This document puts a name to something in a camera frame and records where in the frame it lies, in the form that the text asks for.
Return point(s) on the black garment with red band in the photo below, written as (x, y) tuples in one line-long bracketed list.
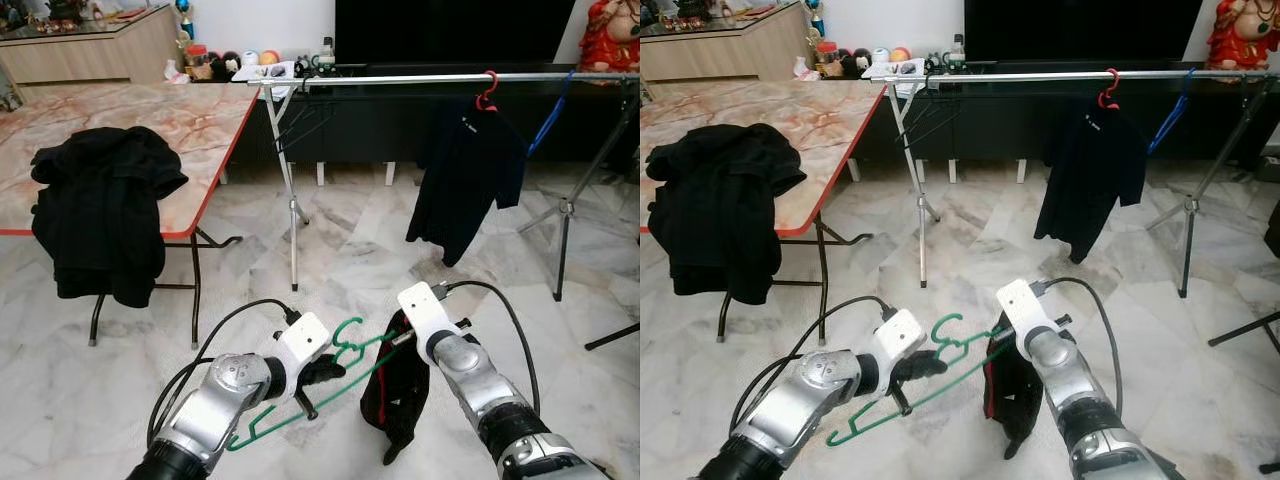
[(400, 400), (1015, 400)]

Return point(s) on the green plastic hanger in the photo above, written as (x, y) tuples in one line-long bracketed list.
[(860, 425), (262, 426)]

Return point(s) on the red plastic hanger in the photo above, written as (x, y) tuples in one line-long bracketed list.
[(481, 100), (1104, 98)]

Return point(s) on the blue plastic hanger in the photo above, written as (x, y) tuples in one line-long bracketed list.
[(1170, 122), (548, 125)]

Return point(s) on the navy shirt with red collar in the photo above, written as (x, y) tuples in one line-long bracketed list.
[(1090, 180), (465, 180)]

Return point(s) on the black TV console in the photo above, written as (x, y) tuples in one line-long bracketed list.
[(380, 130), (1010, 130)]

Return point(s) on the black folding chair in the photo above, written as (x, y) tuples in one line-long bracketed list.
[(1245, 328), (612, 335)]

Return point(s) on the black jacket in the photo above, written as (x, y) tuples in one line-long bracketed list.
[(100, 220), (720, 220)]

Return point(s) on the silver metal clothes rack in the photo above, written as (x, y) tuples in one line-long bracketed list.
[(400, 78), (1030, 76)]

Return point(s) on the black soundbar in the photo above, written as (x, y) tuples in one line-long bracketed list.
[(1090, 67), (450, 69)]

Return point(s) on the clear plastic bottle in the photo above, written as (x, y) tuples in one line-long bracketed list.
[(326, 52), (956, 50)]

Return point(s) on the dark brown fabric sofa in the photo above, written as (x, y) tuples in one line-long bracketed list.
[(1273, 230)]

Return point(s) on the orange round plush toy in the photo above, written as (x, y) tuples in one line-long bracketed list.
[(900, 55), (270, 57)]

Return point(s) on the marble table with red edge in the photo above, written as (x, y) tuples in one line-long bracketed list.
[(760, 105), (120, 110)]

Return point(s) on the white round plush toy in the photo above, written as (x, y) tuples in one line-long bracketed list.
[(250, 58), (880, 55)]

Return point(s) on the black mouse plush toy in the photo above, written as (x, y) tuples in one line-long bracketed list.
[(230, 62), (860, 60)]

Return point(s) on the black television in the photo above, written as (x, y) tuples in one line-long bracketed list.
[(455, 30), (1085, 30)]

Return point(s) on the red and black plush toy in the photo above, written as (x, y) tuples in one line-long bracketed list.
[(844, 62), (213, 64)]

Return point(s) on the pink white tissue pack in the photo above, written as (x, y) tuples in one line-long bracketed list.
[(175, 75), (805, 72)]

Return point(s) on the red-lidded jar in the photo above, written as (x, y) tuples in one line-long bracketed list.
[(827, 60), (197, 62)]

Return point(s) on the gold and blue trophy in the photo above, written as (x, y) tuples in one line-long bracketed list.
[(185, 25), (815, 23)]

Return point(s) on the red laughing Buddha statue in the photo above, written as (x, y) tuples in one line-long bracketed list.
[(1245, 40), (610, 40)]

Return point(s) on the light wooden sideboard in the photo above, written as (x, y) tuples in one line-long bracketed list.
[(90, 55), (720, 52)]

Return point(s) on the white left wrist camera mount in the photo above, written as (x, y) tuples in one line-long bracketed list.
[(305, 340), (900, 335)]

